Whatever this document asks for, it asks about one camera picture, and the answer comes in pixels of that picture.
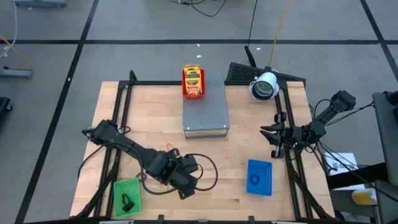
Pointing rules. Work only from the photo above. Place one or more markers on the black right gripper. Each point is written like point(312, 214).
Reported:
point(290, 137)

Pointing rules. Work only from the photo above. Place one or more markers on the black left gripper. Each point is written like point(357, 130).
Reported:
point(185, 185)

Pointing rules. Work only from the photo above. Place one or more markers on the black binder clip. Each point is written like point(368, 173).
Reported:
point(128, 207)

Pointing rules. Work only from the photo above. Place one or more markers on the red plastic basket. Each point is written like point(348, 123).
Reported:
point(193, 96)

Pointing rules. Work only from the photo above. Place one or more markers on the yellow crayon box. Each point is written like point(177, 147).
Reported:
point(191, 67)
point(192, 74)
point(193, 85)

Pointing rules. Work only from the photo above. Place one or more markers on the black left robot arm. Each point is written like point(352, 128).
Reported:
point(140, 154)

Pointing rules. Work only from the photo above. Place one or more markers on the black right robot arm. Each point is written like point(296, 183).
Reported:
point(326, 115)

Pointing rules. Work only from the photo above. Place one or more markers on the grey side desk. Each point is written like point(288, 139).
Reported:
point(385, 130)

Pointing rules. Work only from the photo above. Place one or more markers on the blue plastic basket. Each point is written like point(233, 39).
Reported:
point(264, 165)

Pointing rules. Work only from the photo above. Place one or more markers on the black table clamp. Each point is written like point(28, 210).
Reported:
point(251, 218)
point(161, 217)

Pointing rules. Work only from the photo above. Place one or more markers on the grey perforated metal shelf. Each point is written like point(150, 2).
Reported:
point(211, 112)

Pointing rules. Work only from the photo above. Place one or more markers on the black perforated panel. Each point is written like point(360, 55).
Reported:
point(242, 73)

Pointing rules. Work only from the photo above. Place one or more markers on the green plastic basket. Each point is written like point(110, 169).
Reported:
point(119, 211)

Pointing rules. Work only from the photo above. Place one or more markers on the white printed cardboard box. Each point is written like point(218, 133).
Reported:
point(342, 160)

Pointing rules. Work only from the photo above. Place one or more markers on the black side beam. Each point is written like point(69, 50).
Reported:
point(357, 179)

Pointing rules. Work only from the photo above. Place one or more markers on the yellow round object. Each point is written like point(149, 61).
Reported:
point(363, 197)

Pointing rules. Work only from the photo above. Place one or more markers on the black floor object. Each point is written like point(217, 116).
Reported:
point(3, 105)

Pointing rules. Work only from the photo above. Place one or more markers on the grey floor box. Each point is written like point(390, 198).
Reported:
point(15, 73)

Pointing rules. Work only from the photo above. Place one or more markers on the grey flat floor object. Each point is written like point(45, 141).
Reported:
point(40, 3)

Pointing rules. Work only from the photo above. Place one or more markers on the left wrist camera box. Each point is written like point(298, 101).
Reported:
point(188, 163)

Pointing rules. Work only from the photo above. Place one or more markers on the black aluminium table frame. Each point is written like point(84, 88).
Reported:
point(155, 82)

